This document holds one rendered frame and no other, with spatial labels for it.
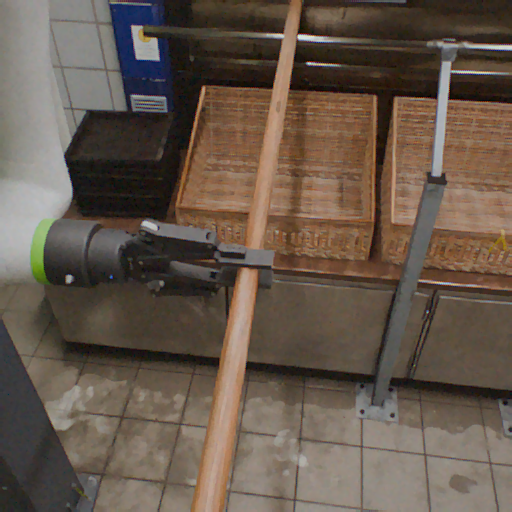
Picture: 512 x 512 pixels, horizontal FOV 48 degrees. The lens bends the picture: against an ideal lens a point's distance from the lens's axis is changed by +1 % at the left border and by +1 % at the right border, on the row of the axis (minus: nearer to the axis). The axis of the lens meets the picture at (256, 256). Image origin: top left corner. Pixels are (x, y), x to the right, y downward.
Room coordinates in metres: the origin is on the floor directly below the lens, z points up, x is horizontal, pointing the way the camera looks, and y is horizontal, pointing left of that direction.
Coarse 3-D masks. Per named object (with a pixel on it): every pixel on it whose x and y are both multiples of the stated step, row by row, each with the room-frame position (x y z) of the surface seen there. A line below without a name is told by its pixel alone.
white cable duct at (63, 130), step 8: (56, 88) 1.79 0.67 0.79; (56, 96) 1.79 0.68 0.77; (56, 104) 1.79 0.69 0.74; (56, 112) 1.79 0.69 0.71; (64, 112) 1.80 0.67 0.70; (64, 120) 1.79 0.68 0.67; (64, 128) 1.79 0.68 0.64; (64, 136) 1.79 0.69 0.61; (64, 144) 1.79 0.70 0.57; (64, 152) 1.79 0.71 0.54
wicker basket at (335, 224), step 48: (240, 96) 1.68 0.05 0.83; (288, 96) 1.66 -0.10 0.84; (336, 96) 1.64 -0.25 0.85; (192, 144) 1.46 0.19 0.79; (288, 144) 1.62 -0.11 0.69; (336, 144) 1.61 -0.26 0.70; (192, 192) 1.41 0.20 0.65; (240, 192) 1.49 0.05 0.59; (288, 192) 1.49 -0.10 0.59; (336, 192) 1.49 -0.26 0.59; (240, 240) 1.22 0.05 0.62; (288, 240) 1.25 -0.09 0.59; (336, 240) 1.26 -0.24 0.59
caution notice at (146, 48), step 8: (136, 32) 1.73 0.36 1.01; (136, 40) 1.73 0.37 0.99; (144, 40) 1.73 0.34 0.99; (152, 40) 1.72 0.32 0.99; (136, 48) 1.73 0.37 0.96; (144, 48) 1.73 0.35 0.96; (152, 48) 1.72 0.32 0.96; (136, 56) 1.73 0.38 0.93; (144, 56) 1.73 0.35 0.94; (152, 56) 1.72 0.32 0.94
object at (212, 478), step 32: (288, 32) 1.26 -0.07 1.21; (288, 64) 1.11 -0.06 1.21; (256, 192) 0.69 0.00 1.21; (256, 224) 0.61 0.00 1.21; (256, 288) 0.50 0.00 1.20; (224, 352) 0.39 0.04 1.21; (224, 384) 0.35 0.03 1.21; (224, 416) 0.31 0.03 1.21; (224, 448) 0.28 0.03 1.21; (224, 480) 0.25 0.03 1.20
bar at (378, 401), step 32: (160, 32) 1.37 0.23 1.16; (192, 32) 1.36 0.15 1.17; (224, 32) 1.35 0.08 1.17; (256, 32) 1.34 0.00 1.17; (448, 64) 1.26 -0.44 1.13; (416, 224) 1.06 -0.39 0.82; (416, 256) 1.05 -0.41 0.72; (384, 352) 1.06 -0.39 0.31; (384, 384) 1.05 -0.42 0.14; (384, 416) 1.01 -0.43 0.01
